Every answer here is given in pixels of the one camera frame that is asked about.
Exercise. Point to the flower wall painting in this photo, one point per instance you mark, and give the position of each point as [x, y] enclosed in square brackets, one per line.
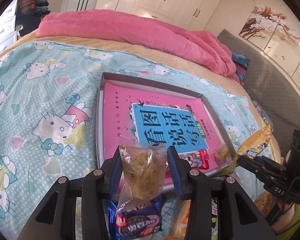
[276, 31]

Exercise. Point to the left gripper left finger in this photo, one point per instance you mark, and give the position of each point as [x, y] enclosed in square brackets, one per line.
[54, 217]

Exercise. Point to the white drawer cabinet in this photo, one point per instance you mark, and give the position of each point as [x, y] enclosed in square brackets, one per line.
[8, 34]

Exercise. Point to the red Alpenliebe candy pack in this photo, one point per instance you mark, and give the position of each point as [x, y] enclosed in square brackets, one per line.
[199, 159]

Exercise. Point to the pink quilt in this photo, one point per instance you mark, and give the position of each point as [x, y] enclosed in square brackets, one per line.
[201, 47]

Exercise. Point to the grey padded headboard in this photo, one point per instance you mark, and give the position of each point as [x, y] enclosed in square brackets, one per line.
[268, 86]

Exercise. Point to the black shopping bag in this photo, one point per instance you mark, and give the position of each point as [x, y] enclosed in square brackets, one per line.
[26, 7]

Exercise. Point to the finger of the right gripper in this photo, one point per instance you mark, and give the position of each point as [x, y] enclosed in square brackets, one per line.
[257, 166]

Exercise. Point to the small yellow cake pack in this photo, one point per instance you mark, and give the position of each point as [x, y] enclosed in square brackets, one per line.
[222, 155]

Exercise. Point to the black green pea snack pack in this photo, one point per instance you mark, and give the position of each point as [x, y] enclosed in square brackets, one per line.
[214, 219]

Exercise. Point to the folded dark clothes pile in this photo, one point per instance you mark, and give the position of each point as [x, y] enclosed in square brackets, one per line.
[42, 8]

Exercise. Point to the yellow bread snack pack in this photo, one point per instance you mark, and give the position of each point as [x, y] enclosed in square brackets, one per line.
[256, 143]

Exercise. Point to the pink blue children's book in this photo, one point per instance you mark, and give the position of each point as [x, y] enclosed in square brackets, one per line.
[155, 129]

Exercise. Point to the orange biscuit pack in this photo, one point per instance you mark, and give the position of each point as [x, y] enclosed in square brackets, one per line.
[180, 227]

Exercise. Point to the dark cardboard tray box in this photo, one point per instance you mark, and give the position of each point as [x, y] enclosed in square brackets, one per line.
[160, 124]

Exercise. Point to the clear meat floss cake pack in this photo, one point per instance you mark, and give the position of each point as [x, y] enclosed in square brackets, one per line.
[144, 169]

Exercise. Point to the striped colourful pillow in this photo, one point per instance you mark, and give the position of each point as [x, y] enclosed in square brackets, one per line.
[241, 62]

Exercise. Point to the blue Oreo cookie pack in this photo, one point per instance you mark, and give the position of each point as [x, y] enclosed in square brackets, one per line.
[137, 222]

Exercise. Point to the Hello Kitty blue sheet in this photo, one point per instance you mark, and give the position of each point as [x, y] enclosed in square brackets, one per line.
[61, 144]

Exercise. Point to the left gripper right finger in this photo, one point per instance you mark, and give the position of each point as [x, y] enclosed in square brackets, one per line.
[238, 216]

